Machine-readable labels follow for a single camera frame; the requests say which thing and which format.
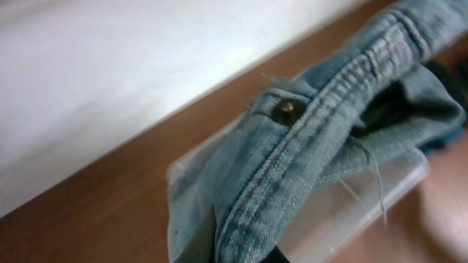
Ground light blue jeans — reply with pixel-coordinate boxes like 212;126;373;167
167;0;467;262

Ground clear plastic storage bin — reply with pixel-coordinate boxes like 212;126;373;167
168;120;429;262

